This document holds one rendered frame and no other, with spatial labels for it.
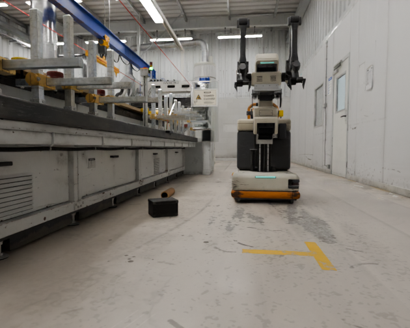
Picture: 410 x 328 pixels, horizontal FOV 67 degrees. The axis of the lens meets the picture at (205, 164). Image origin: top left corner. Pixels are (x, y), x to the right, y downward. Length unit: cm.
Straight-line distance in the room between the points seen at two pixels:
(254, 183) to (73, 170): 157
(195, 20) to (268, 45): 292
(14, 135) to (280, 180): 217
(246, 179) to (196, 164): 318
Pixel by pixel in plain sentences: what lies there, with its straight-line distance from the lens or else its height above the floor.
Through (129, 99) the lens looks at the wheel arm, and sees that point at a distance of 192.
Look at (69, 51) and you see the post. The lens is 179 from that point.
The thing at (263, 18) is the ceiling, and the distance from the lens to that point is 1175.
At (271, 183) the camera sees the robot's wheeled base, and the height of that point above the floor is 20.
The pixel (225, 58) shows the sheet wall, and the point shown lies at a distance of 1263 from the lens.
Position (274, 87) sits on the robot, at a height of 107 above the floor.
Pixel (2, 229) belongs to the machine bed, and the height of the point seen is 14.
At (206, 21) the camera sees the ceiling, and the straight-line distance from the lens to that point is 1179.
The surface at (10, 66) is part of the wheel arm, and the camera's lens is 135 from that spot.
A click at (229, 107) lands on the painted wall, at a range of 1223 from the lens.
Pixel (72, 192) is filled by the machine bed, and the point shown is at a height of 22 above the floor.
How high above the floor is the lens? 52
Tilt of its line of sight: 3 degrees down
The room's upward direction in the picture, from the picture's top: straight up
